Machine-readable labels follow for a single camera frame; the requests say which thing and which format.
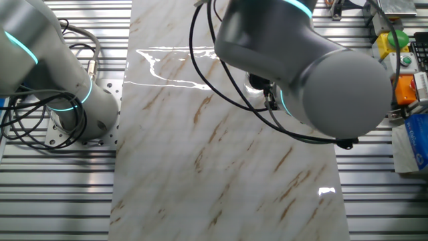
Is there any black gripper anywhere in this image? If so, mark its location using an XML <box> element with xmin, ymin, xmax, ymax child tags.
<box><xmin>263</xmin><ymin>83</ymin><xmax>282</xmax><ymax>112</ymax></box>

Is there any small clear glass jar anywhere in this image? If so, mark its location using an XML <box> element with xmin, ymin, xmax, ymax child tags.
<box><xmin>245</xmin><ymin>71</ymin><xmax>269</xmax><ymax>98</ymax></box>

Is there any white marble pattern mat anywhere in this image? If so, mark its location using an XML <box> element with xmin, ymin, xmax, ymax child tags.
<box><xmin>107</xmin><ymin>0</ymin><xmax>351</xmax><ymax>241</ymax></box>

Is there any small metal clamp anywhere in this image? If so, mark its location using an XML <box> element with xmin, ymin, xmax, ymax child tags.
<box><xmin>328</xmin><ymin>0</ymin><xmax>346</xmax><ymax>21</ymax></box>

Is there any grey box red button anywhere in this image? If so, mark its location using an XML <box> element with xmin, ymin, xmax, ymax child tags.
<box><xmin>371</xmin><ymin>13</ymin><xmax>404</xmax><ymax>36</ymax></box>

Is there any orange button box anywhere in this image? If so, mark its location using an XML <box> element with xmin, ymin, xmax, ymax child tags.
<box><xmin>393</xmin><ymin>74</ymin><xmax>419</xmax><ymax>106</ymax></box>

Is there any yellow box green mushroom button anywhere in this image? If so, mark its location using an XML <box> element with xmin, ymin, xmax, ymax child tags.
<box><xmin>375</xmin><ymin>29</ymin><xmax>411</xmax><ymax>65</ymax></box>

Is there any blue tissue pack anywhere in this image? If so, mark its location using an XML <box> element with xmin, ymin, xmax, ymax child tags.
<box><xmin>391</xmin><ymin>113</ymin><xmax>428</xmax><ymax>175</ymax></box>

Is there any shiny metal plate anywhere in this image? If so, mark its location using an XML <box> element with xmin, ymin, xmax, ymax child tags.
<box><xmin>377</xmin><ymin>0</ymin><xmax>419</xmax><ymax>19</ymax></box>

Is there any black keyboard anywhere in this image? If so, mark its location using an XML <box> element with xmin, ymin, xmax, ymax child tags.
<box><xmin>409</xmin><ymin>31</ymin><xmax>428</xmax><ymax>73</ymax></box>

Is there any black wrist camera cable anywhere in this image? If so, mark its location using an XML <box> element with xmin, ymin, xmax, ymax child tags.
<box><xmin>206</xmin><ymin>0</ymin><xmax>360</xmax><ymax>151</ymax></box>

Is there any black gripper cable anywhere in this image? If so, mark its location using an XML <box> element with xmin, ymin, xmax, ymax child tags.
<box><xmin>188</xmin><ymin>2</ymin><xmax>269</xmax><ymax>114</ymax></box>

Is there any small silver metal bracket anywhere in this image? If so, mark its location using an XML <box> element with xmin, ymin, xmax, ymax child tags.
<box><xmin>387</xmin><ymin>99</ymin><xmax>417</xmax><ymax>122</ymax></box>

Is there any silver ribbed camera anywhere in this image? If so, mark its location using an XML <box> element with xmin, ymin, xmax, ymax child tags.
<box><xmin>413</xmin><ymin>71</ymin><xmax>428</xmax><ymax>102</ymax></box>

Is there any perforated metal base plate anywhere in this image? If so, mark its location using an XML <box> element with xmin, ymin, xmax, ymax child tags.
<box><xmin>45</xmin><ymin>78</ymin><xmax>125</xmax><ymax>147</ymax></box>

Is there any thick grey cable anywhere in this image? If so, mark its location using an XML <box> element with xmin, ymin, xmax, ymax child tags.
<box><xmin>57</xmin><ymin>22</ymin><xmax>102</xmax><ymax>82</ymax></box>

